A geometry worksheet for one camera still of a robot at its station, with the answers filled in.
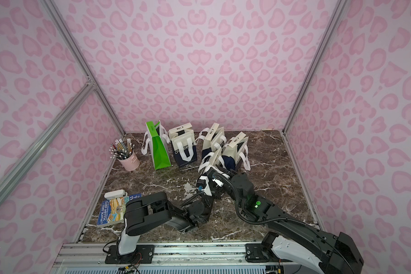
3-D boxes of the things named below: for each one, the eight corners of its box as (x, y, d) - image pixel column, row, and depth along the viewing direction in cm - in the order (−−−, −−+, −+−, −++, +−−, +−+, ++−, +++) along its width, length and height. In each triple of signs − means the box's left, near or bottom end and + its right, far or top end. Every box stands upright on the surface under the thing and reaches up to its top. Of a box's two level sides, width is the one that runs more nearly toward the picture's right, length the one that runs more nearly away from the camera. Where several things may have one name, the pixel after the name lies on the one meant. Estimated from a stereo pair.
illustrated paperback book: (97, 226, 83) (93, 224, 80) (102, 203, 90) (99, 200, 88) (139, 218, 85) (137, 216, 82) (141, 196, 93) (139, 193, 90)
